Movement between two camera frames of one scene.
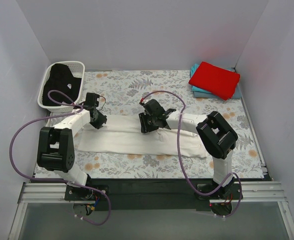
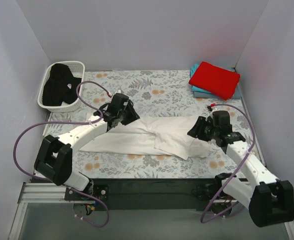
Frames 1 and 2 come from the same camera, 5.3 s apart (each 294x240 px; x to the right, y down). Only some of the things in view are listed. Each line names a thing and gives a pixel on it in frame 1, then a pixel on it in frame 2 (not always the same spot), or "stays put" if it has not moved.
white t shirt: [121, 134] stays put
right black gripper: [145, 124] to [198, 128]
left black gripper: [100, 119] to [128, 114]
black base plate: [154, 194] stays put
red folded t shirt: [220, 82] stays put
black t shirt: [60, 78] stays put
